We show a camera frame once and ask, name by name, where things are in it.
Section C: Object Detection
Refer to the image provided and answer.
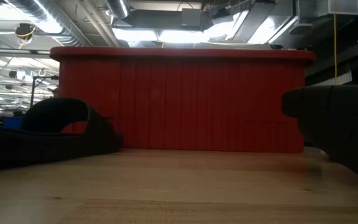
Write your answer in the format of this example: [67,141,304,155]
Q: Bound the black slide sandal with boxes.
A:
[0,97,124,172]
[280,84,358,188]

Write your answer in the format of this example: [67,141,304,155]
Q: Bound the red plastic bin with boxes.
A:
[49,46,316,154]

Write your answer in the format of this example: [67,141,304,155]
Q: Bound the blue storage bin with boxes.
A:
[3,116,24,131]

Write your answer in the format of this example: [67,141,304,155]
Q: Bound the grey ceiling box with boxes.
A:
[181,8,203,27]

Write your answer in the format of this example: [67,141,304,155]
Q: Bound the black metal stand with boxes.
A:
[29,75,60,110]

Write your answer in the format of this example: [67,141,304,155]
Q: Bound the silver spiral air duct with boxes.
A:
[4,0,93,47]

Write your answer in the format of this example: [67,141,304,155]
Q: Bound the yellow cable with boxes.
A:
[333,0,338,86]

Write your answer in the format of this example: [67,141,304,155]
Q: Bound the black and yellow cable reel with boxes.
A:
[14,22,37,42]

